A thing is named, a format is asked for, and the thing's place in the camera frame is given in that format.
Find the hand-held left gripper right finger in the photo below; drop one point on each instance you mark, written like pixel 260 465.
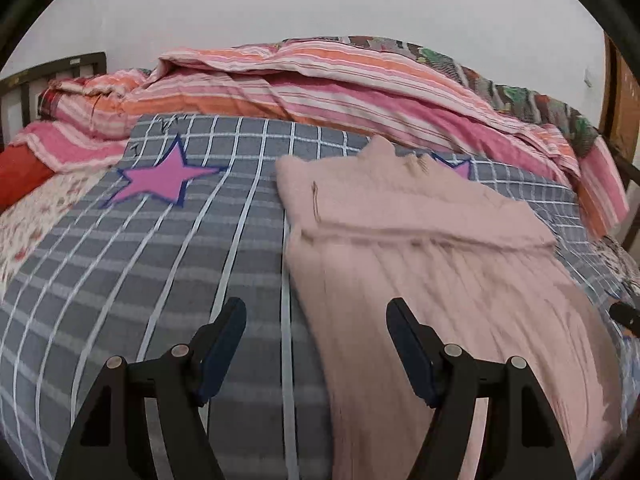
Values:
pixel 411 352

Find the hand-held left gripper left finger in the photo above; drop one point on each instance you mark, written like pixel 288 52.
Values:
pixel 220 352

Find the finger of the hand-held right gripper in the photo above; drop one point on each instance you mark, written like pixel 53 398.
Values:
pixel 625 312

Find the pink knitted sweater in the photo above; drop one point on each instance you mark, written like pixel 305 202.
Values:
pixel 425 260

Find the grey checked star blanket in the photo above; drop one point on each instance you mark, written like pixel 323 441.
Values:
pixel 150 270

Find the dark wooden footboard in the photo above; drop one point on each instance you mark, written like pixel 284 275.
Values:
pixel 627 167

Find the brown wooden door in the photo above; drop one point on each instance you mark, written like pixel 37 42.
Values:
pixel 625 95

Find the white floral bed sheet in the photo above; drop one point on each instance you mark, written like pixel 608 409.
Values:
pixel 35 220

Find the dark floral patchwork quilt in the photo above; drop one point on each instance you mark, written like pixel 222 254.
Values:
pixel 500 87

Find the red embroidered pillow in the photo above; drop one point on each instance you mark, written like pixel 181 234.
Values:
pixel 20 175

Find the pink orange striped quilt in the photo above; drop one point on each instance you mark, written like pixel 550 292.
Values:
pixel 325 90

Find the dark wooden headboard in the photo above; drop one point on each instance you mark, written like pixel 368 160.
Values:
pixel 50 67

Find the white wall switch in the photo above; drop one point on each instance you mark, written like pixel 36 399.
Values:
pixel 588 78

